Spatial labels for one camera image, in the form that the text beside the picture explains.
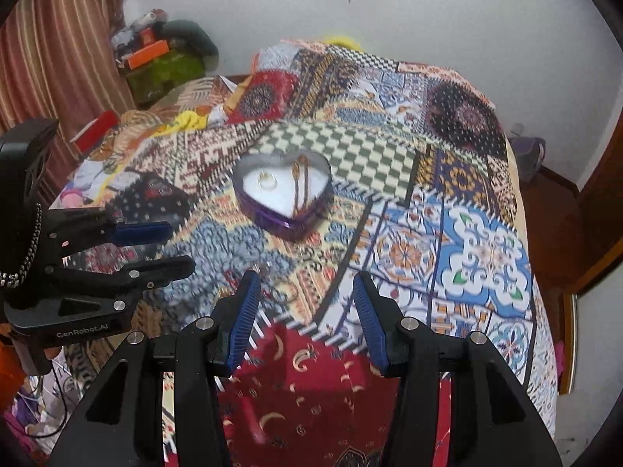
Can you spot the striped brown curtain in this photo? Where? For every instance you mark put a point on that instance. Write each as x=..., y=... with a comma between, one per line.
x=58, y=48

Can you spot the dark green cushion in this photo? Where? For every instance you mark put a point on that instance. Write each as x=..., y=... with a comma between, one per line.
x=192, y=34

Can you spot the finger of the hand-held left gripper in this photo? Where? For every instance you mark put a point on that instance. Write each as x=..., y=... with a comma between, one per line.
x=141, y=233
x=160, y=267

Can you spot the small silver earring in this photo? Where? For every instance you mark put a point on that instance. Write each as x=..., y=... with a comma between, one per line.
x=266, y=266

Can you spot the red flat box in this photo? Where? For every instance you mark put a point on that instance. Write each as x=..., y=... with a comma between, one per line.
x=97, y=129

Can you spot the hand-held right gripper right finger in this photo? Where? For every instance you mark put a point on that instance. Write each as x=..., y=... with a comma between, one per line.
x=371, y=326

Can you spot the green bag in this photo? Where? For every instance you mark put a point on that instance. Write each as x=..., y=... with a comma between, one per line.
x=160, y=75

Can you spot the red patterned pillow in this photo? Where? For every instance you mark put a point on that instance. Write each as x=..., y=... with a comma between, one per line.
x=260, y=99

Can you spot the purple heart-shaped jewelry box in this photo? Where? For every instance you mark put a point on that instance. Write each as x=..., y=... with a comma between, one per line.
x=284, y=216

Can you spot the orange box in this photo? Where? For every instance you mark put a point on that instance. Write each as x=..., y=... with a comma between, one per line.
x=146, y=53

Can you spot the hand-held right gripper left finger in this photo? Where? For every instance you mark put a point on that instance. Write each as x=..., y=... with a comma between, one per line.
x=242, y=323

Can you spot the yellow crumpled cloth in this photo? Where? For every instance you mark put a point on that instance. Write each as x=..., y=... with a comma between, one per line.
x=190, y=120

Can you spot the purple bag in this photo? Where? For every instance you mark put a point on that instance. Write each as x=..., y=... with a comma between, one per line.
x=528, y=155

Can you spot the colourful patchwork blanket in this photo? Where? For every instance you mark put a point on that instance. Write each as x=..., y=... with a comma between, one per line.
x=438, y=204

